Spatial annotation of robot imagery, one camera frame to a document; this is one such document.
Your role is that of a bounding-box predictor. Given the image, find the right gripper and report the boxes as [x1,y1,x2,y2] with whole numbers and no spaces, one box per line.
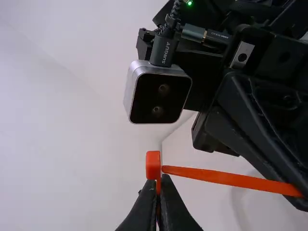
[136,0,308,112]

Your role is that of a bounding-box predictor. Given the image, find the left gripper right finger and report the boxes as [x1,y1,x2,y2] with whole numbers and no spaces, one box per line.
[159,174,205,231]

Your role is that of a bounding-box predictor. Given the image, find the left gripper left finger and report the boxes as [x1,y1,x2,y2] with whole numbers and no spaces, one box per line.
[115,179,158,231]

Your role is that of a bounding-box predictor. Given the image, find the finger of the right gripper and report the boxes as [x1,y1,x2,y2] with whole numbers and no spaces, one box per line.
[191,71,308,210]

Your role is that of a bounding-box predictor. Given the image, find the orange cable tie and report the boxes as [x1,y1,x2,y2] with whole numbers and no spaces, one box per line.
[145,150,306,231]

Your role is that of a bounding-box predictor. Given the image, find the grey metal cable plug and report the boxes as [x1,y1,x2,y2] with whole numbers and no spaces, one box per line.
[180,22,233,49]

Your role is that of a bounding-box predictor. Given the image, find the grey braided cable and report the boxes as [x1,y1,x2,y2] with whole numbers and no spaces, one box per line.
[148,0,185,68]

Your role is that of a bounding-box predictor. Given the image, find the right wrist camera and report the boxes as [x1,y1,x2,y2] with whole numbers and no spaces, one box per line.
[123,59,193,125]

